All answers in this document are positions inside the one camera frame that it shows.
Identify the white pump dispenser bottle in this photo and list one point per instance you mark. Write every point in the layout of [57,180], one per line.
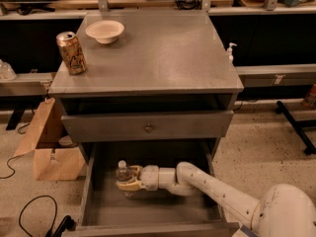
[230,51]

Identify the closed grey top drawer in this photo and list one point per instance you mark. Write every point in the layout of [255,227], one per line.
[125,127]

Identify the black plug adapter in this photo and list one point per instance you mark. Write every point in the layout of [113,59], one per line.
[67,223]

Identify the brown paper bag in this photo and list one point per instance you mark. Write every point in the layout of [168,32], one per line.
[52,161]

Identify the gold soda can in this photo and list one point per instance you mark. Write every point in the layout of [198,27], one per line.
[71,52]

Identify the grey drawer cabinet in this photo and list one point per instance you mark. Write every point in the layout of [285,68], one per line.
[164,62]

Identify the clear plastic water bottle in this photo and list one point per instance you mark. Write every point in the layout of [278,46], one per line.
[124,173]

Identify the open grey middle drawer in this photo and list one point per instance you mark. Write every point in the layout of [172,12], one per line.
[108,212]

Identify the round metal drawer knob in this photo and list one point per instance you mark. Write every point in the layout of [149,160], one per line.
[149,128]

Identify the white paper bowl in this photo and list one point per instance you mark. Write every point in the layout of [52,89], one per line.
[105,31]

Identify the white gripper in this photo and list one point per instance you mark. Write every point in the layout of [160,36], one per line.
[150,178]

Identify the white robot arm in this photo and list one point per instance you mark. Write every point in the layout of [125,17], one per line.
[283,211]

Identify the orange bottle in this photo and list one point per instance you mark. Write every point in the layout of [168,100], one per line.
[309,101]

